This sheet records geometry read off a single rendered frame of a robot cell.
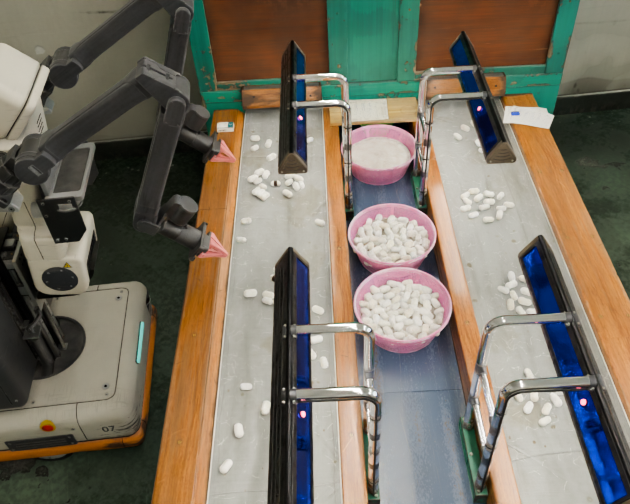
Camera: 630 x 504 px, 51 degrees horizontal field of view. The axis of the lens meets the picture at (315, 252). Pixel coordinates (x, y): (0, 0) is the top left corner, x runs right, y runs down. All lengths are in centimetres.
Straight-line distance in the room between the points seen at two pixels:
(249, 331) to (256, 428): 30
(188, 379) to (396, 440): 54
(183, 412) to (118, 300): 104
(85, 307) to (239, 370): 105
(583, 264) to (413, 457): 76
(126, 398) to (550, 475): 138
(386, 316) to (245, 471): 56
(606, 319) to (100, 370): 162
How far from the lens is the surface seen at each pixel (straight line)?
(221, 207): 216
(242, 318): 185
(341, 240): 200
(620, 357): 184
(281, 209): 216
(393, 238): 205
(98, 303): 265
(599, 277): 201
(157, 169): 166
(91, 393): 240
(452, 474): 167
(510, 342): 182
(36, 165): 166
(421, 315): 186
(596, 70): 400
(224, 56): 253
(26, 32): 354
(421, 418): 173
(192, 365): 175
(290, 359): 129
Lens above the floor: 215
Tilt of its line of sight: 45 degrees down
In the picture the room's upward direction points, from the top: 4 degrees counter-clockwise
